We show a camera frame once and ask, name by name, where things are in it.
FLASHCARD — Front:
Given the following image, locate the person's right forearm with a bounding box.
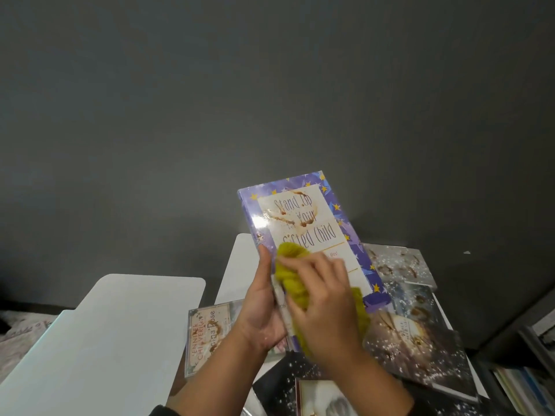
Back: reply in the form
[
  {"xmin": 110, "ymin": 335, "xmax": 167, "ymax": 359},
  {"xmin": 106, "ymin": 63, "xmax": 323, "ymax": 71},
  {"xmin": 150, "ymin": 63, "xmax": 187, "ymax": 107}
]
[{"xmin": 320, "ymin": 346, "xmax": 415, "ymax": 416}]

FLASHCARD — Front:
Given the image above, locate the grey stained book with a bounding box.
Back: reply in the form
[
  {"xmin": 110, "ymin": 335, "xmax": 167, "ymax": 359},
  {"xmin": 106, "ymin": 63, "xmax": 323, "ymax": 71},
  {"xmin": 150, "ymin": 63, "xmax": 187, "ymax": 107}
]
[{"xmin": 362, "ymin": 243, "xmax": 438, "ymax": 291}]

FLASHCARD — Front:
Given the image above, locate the cream stained book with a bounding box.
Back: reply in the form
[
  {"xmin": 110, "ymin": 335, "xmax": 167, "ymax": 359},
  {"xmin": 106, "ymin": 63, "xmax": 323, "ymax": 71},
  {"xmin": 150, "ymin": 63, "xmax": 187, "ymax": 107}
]
[{"xmin": 184, "ymin": 299, "xmax": 288, "ymax": 378}]

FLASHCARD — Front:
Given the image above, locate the white book with red edge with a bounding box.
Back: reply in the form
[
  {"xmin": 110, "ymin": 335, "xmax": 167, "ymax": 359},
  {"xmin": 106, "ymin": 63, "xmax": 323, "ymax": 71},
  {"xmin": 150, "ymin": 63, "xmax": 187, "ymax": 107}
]
[{"xmin": 295, "ymin": 378, "xmax": 361, "ymax": 416}]

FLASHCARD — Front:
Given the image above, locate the dark bookshelf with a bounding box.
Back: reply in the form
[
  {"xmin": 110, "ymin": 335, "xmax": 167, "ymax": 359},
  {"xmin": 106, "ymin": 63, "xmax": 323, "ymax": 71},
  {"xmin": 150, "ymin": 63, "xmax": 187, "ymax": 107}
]
[{"xmin": 472, "ymin": 288, "xmax": 555, "ymax": 416}]

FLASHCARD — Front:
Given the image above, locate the patterned rug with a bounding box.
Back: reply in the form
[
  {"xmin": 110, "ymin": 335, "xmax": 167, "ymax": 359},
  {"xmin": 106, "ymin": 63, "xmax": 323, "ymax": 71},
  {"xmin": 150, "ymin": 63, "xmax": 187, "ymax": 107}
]
[{"xmin": 0, "ymin": 309, "xmax": 58, "ymax": 382}]

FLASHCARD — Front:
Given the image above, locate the person's left forearm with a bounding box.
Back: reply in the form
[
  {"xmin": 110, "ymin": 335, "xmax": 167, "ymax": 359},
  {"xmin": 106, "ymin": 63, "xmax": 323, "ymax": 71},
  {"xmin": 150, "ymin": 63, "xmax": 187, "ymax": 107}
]
[{"xmin": 166, "ymin": 335, "xmax": 270, "ymax": 416}]

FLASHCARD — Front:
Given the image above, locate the large dark speckled book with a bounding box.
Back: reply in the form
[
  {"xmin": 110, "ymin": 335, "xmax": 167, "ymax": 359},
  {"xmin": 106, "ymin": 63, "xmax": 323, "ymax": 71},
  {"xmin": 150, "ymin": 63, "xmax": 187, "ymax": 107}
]
[{"xmin": 363, "ymin": 309, "xmax": 480, "ymax": 404}]

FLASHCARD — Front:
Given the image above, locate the row of shelved books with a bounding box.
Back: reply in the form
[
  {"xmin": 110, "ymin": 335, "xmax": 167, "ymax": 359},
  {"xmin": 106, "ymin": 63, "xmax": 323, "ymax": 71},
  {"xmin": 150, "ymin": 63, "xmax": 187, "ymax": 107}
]
[{"xmin": 493, "ymin": 365, "xmax": 555, "ymax": 416}]

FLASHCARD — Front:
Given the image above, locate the person's left hand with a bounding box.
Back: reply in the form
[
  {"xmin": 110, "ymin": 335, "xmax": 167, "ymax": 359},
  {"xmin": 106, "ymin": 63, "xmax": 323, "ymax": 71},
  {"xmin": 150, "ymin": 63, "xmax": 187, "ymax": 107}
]
[{"xmin": 235, "ymin": 244, "xmax": 288, "ymax": 356}]

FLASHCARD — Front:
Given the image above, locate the black speckled book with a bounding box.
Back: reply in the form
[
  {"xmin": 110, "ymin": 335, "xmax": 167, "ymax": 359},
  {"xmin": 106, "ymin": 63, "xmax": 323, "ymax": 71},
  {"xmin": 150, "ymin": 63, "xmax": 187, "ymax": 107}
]
[{"xmin": 252, "ymin": 352, "xmax": 332, "ymax": 416}]

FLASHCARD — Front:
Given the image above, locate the person's right hand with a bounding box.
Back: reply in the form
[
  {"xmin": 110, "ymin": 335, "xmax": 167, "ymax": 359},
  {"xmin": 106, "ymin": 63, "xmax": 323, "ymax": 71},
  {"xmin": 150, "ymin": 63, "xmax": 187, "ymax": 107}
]
[{"xmin": 277, "ymin": 251, "xmax": 370, "ymax": 365}]

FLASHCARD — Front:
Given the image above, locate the purple starry stained book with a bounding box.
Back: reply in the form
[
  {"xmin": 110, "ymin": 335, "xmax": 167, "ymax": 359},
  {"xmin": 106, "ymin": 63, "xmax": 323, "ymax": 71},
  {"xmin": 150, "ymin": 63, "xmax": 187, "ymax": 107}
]
[{"xmin": 238, "ymin": 170, "xmax": 391, "ymax": 353}]

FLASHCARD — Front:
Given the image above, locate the green cleaning cloth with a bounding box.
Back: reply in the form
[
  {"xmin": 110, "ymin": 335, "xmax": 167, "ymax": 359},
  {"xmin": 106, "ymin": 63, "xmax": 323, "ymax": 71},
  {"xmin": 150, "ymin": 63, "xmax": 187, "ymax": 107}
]
[{"xmin": 273, "ymin": 242, "xmax": 372, "ymax": 360}]

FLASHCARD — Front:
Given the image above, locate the dark blue stained book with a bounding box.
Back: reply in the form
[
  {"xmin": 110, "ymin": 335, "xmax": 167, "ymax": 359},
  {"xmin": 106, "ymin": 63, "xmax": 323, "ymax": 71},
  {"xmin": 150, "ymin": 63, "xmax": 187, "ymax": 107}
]
[{"xmin": 384, "ymin": 279, "xmax": 448, "ymax": 330}]

